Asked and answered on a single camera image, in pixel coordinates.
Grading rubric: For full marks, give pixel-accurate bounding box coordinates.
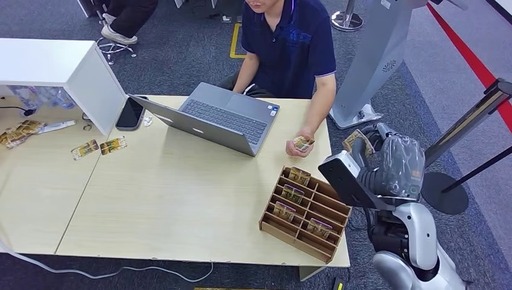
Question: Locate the person's left hand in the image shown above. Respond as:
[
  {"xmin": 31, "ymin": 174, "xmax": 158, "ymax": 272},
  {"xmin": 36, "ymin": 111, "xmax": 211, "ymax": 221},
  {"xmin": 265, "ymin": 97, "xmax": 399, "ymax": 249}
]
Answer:
[{"xmin": 285, "ymin": 127, "xmax": 317, "ymax": 158}]

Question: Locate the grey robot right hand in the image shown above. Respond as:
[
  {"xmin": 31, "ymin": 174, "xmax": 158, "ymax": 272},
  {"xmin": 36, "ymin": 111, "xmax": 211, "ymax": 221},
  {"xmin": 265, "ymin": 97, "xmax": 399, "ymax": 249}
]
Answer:
[{"xmin": 350, "ymin": 121, "xmax": 426, "ymax": 201}]

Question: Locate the gold card stack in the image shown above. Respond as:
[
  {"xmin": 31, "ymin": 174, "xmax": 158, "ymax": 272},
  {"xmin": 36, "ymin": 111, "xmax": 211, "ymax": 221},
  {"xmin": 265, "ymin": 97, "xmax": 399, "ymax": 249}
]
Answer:
[{"xmin": 293, "ymin": 135, "xmax": 316, "ymax": 152}]

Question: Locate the gold patterned card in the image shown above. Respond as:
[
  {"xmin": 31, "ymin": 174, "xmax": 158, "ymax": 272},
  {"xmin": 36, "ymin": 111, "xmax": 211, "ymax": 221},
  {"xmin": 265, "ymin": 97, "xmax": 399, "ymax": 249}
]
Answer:
[
  {"xmin": 342, "ymin": 129, "xmax": 376, "ymax": 158},
  {"xmin": 71, "ymin": 139, "xmax": 100, "ymax": 161},
  {"xmin": 307, "ymin": 217, "xmax": 333, "ymax": 240},
  {"xmin": 280, "ymin": 184, "xmax": 305, "ymax": 205},
  {"xmin": 272, "ymin": 201, "xmax": 297, "ymax": 222},
  {"xmin": 99, "ymin": 136, "xmax": 128, "ymax": 156},
  {"xmin": 288, "ymin": 167, "xmax": 312, "ymax": 186}
]

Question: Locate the wooden slotted card tray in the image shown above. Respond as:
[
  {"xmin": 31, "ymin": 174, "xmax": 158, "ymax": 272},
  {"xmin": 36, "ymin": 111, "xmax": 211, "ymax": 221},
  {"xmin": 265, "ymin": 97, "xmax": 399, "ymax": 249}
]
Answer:
[{"xmin": 258, "ymin": 166, "xmax": 353, "ymax": 264}]

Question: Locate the seated person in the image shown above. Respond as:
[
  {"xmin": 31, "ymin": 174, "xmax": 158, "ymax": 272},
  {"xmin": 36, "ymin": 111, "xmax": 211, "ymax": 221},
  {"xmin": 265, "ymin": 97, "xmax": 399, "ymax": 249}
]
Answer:
[{"xmin": 98, "ymin": 0, "xmax": 159, "ymax": 45}]

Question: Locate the clear plastic wrap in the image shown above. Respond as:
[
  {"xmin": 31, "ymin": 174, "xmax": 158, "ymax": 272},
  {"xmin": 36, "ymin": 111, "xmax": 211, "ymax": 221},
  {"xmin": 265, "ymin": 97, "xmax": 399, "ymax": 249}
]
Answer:
[{"xmin": 356, "ymin": 103, "xmax": 383, "ymax": 122}]

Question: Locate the grey laptop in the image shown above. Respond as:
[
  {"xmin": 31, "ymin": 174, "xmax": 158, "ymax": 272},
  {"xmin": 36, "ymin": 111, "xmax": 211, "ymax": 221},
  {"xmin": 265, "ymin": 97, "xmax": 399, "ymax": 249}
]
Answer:
[{"xmin": 127, "ymin": 82, "xmax": 281, "ymax": 158}]

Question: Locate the grey kiosk stand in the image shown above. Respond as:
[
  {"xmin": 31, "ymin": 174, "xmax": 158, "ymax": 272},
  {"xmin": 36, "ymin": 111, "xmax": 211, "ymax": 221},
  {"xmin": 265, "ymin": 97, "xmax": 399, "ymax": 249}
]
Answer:
[{"xmin": 328, "ymin": 0, "xmax": 429, "ymax": 131}]

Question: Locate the white table leg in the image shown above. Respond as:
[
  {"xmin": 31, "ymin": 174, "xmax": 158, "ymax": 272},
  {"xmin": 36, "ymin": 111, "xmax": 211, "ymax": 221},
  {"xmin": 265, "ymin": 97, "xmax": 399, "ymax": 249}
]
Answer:
[{"xmin": 299, "ymin": 266, "xmax": 325, "ymax": 282}]

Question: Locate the black smartphone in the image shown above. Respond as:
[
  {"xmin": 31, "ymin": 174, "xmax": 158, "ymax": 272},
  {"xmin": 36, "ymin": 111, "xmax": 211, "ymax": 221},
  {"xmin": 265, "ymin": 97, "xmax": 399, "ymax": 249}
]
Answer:
[{"xmin": 115, "ymin": 95, "xmax": 148, "ymax": 132}]

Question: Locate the chrome chair base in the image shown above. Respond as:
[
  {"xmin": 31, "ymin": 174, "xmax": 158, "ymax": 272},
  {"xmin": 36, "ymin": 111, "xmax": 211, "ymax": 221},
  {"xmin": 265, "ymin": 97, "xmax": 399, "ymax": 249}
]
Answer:
[{"xmin": 95, "ymin": 10, "xmax": 138, "ymax": 66}]

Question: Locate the white flat packet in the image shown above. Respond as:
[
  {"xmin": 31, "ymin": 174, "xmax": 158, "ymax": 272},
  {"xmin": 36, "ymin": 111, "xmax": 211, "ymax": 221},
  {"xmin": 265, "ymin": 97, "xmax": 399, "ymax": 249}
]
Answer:
[{"xmin": 37, "ymin": 120, "xmax": 77, "ymax": 135}]

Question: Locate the clear plastic bottle pack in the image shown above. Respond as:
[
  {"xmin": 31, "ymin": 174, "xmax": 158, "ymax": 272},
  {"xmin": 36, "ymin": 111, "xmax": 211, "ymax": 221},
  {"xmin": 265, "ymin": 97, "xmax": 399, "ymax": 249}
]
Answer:
[{"xmin": 7, "ymin": 86, "xmax": 77, "ymax": 111}]

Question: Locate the white shelf box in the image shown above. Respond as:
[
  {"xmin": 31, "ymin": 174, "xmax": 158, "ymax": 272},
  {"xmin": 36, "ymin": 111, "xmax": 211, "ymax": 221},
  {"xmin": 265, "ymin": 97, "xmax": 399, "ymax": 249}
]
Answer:
[{"xmin": 0, "ymin": 37, "xmax": 129, "ymax": 137}]

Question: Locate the pile of gold cards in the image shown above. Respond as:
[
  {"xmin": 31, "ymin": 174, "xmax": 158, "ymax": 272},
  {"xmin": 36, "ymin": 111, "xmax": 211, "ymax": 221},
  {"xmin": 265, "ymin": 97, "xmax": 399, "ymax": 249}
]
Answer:
[{"xmin": 0, "ymin": 120, "xmax": 46, "ymax": 150}]

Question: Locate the black stanchion post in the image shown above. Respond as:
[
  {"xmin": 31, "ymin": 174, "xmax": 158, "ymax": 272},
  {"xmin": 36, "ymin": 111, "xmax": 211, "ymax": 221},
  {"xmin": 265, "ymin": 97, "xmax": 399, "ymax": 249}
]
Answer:
[{"xmin": 420, "ymin": 146, "xmax": 512, "ymax": 216}]

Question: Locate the chrome stanchion post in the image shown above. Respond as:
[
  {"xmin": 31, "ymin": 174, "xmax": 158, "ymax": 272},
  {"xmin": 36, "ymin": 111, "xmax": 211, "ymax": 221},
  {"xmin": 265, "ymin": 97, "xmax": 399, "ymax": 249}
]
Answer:
[
  {"xmin": 330, "ymin": 0, "xmax": 364, "ymax": 33},
  {"xmin": 423, "ymin": 78, "xmax": 512, "ymax": 169}
]

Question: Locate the white floor cable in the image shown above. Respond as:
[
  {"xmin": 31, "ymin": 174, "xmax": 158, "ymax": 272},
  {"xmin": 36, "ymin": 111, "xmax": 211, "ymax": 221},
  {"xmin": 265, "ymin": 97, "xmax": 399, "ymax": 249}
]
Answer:
[{"xmin": 0, "ymin": 240, "xmax": 215, "ymax": 283}]

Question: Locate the black power cable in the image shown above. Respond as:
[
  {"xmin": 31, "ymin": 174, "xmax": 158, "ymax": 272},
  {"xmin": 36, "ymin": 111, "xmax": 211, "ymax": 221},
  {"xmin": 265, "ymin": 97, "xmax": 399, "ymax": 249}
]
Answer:
[{"xmin": 0, "ymin": 105, "xmax": 37, "ymax": 118}]

